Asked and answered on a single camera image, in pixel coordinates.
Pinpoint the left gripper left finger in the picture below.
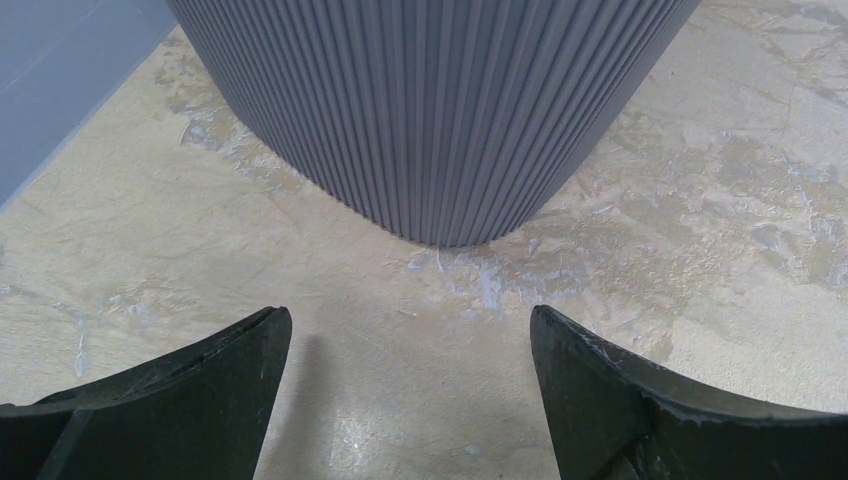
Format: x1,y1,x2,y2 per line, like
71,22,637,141
1,307,292,479

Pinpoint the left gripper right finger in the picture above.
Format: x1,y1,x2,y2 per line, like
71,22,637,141
529,305,847,479

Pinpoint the grey mesh waste bin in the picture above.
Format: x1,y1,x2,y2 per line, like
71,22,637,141
170,0,696,248

